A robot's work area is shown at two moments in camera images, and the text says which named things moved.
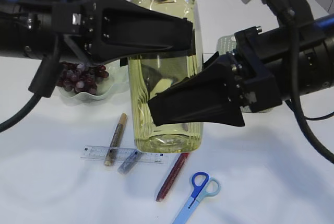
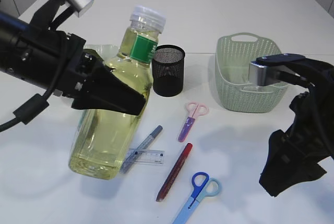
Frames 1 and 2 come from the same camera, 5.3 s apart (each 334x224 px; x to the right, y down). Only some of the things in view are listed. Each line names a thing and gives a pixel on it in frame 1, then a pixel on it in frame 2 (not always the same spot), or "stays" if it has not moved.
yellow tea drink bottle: x=149 y=76 to x=101 y=139
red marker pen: x=183 y=158 stays
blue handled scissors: x=203 y=186 stays
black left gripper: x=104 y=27 to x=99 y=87
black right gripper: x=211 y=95 to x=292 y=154
